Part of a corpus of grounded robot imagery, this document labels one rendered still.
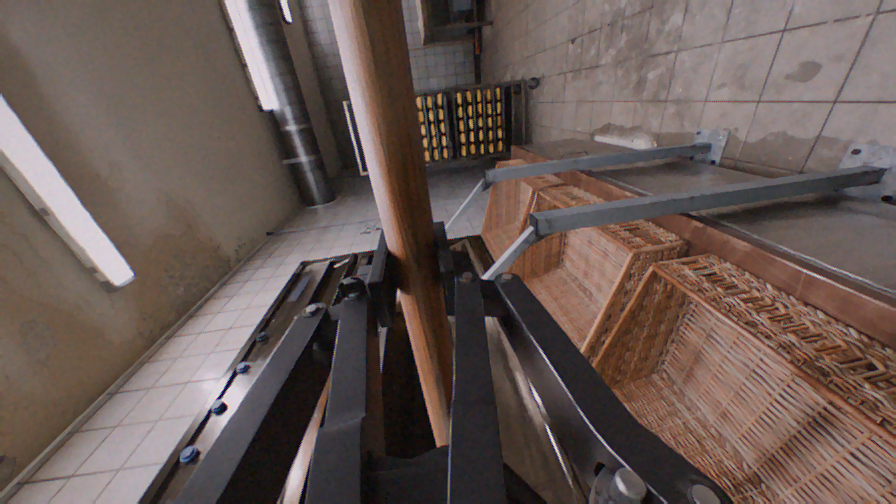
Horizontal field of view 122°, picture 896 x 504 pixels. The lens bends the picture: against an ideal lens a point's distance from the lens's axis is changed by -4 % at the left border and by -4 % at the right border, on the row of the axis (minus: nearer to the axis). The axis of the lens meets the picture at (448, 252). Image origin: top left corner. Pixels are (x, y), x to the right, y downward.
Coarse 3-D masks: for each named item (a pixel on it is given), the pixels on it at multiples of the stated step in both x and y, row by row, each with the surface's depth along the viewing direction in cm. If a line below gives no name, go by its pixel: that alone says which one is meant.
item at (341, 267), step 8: (352, 256) 174; (336, 264) 180; (344, 264) 174; (352, 264) 169; (328, 272) 175; (336, 272) 169; (344, 272) 157; (328, 280) 164; (336, 280) 159; (320, 288) 160; (328, 288) 155; (336, 288) 149; (320, 296) 151; (328, 296) 146; (336, 296) 138; (328, 304) 138; (336, 304) 134
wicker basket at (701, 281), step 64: (704, 256) 57; (640, 320) 65; (704, 320) 61; (768, 320) 41; (832, 320) 39; (640, 384) 76; (704, 384) 63; (768, 384) 49; (832, 384) 32; (704, 448) 60; (768, 448) 51; (832, 448) 41
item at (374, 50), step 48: (336, 0) 10; (384, 0) 10; (384, 48) 11; (384, 96) 12; (384, 144) 12; (384, 192) 14; (432, 240) 16; (432, 288) 17; (432, 336) 19; (432, 384) 21
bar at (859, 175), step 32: (704, 128) 108; (576, 160) 103; (608, 160) 104; (640, 160) 106; (704, 160) 110; (864, 160) 67; (480, 192) 105; (704, 192) 62; (736, 192) 62; (768, 192) 63; (800, 192) 64; (864, 192) 68; (448, 224) 111; (544, 224) 60; (576, 224) 61; (512, 256) 64
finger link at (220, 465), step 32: (320, 320) 12; (288, 352) 10; (320, 352) 13; (256, 384) 9; (288, 384) 9; (320, 384) 11; (256, 416) 8; (288, 416) 9; (224, 448) 7; (256, 448) 7; (288, 448) 9; (192, 480) 6; (224, 480) 6; (256, 480) 7
